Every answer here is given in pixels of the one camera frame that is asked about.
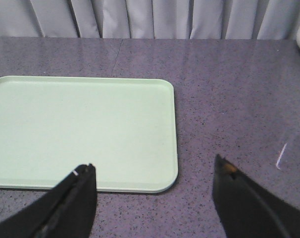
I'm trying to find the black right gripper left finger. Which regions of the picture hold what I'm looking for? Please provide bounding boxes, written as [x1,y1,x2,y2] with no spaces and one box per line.
[0,164,97,238]

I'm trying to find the white curtain backdrop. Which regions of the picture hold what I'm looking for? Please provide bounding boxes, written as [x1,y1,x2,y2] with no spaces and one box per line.
[0,0,300,40]

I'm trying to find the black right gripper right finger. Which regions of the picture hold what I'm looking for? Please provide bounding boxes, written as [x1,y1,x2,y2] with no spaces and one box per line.
[212,155,300,238]

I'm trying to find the light green serving tray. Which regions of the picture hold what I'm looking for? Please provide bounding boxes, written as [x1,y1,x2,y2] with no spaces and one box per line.
[0,76,178,193]

